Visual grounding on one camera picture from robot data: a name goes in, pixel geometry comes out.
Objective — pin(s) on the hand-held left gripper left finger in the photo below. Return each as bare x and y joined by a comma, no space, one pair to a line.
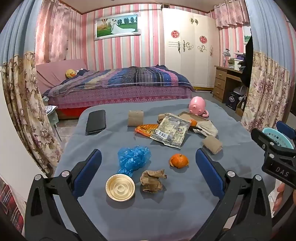
89,169

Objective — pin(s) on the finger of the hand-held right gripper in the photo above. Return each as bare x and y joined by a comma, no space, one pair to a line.
260,138
285,128

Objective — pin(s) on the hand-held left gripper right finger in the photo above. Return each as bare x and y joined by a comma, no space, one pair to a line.
208,171

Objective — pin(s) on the teal plastic mesh basket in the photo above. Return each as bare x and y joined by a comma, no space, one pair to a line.
271,134

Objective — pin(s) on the brown cardboard tube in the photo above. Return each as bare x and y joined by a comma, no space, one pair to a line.
211,143
135,118

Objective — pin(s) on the beige face mask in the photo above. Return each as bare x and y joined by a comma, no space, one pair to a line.
208,128

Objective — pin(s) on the blue plastic bag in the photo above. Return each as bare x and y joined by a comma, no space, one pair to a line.
133,160

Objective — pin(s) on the clear printed snack packet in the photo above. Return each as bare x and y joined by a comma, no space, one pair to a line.
171,129

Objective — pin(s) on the brown paper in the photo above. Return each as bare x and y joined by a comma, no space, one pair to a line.
151,180

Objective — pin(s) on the orange snack packet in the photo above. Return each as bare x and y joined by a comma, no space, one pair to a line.
144,129

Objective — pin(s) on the brown striped wrapper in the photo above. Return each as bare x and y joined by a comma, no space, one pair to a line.
161,118

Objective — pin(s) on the person's right hand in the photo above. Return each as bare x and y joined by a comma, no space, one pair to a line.
280,197

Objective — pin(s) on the floral curtain with blue top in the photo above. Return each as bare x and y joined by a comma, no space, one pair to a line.
266,88
23,92

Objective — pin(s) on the black gift box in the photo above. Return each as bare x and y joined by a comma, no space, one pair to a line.
232,100

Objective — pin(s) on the black smartphone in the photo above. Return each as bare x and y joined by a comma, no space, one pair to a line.
96,121

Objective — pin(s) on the green stool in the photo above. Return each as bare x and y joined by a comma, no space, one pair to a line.
52,115

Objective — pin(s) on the pink pig mug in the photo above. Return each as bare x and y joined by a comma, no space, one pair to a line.
196,105

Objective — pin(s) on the grey table cloth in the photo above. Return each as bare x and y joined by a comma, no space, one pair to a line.
138,215

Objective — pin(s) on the wooden desk with drawers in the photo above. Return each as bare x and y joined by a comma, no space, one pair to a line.
220,81

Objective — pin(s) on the bed with purple sheet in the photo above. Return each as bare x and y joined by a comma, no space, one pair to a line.
115,97

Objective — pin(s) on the white printer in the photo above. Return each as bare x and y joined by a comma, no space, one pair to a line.
234,63

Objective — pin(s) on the red plaid cloth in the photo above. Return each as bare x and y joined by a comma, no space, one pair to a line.
9,199

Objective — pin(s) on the desk lamp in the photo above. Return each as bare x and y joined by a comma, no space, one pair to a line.
226,53

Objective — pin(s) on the yellow duck plush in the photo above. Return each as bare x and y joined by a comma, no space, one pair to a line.
70,73

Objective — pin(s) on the striped patchwork quilt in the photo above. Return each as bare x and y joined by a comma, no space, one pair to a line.
129,77

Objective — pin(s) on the white wardrobe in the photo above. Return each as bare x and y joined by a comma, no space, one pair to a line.
192,62

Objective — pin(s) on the pink curtain valance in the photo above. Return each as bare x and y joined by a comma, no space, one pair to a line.
231,14

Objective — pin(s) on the pink window curtain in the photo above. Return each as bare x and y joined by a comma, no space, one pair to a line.
55,34

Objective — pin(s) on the framed wedding photo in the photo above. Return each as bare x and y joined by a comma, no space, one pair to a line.
115,26

